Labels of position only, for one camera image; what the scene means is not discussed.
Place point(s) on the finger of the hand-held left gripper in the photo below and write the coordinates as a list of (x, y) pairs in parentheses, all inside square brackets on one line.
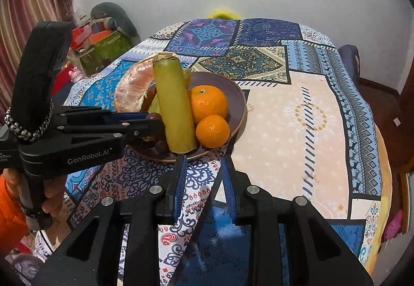
[(142, 129), (129, 116)]

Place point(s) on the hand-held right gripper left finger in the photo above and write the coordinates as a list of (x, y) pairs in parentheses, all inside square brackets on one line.
[(179, 182)]

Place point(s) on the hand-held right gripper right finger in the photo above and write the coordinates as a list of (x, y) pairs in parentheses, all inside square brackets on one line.
[(228, 182)]

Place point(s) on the peeled pomelo segment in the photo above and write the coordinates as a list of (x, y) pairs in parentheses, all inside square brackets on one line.
[(134, 85)]

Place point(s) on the long yellow sugarcane piece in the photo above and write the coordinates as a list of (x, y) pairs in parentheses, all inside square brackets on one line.
[(173, 101)]

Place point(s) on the orange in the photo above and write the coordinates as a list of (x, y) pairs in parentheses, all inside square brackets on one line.
[(207, 105), (212, 131)]

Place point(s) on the brown round plate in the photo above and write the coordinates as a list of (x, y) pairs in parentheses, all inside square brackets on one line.
[(237, 101)]

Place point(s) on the person's left forearm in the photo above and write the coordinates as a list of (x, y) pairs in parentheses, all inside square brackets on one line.
[(11, 215)]

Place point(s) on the person's left hand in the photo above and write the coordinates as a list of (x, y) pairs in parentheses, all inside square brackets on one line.
[(56, 195)]

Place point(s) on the red box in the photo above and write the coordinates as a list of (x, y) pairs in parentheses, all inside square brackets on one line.
[(63, 82)]

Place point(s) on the pink toy figure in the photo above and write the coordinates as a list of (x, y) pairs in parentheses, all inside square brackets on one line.
[(74, 75)]

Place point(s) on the red and orange boxes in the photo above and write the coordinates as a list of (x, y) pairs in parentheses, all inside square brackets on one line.
[(90, 35)]

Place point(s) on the green storage box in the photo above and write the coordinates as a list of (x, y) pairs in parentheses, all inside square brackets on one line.
[(106, 53)]

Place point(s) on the grey plush toy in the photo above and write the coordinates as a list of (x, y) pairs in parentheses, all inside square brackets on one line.
[(113, 16)]

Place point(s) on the blue patchwork tablecloth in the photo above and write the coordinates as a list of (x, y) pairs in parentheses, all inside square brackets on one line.
[(307, 118)]

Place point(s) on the yellow chair back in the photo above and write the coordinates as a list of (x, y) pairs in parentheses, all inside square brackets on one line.
[(223, 13)]

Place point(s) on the pink cloth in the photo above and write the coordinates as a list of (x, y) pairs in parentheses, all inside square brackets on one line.
[(393, 224)]

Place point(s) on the dark blue chair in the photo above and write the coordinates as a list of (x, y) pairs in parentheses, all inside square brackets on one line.
[(349, 63)]

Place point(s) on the wooden door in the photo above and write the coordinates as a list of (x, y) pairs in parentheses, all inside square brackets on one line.
[(406, 95)]

